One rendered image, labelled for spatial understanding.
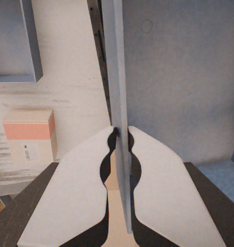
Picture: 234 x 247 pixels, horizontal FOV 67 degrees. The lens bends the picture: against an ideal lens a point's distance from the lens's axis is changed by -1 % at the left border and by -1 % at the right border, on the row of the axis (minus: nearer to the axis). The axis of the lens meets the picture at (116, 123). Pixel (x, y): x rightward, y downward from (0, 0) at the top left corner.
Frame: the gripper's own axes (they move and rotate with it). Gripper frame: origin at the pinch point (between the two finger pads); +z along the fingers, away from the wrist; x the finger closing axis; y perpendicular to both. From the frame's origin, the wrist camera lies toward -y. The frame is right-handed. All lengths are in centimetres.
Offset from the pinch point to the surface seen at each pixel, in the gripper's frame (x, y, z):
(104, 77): -2.8, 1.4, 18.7
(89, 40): -8.4, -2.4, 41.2
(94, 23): -3.7, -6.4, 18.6
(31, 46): -20.7, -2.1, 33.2
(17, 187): -39, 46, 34
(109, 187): -3.6, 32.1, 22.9
